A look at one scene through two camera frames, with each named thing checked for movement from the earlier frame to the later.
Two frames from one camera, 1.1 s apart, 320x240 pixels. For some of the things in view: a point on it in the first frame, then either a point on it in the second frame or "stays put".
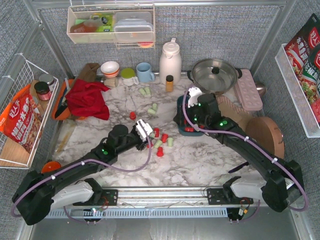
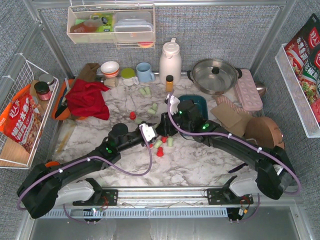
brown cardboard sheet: x=239 y=118 stays put
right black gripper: x=183 y=116 → x=184 y=108
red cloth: x=85 y=98 stays put
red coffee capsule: x=132 y=115 stays put
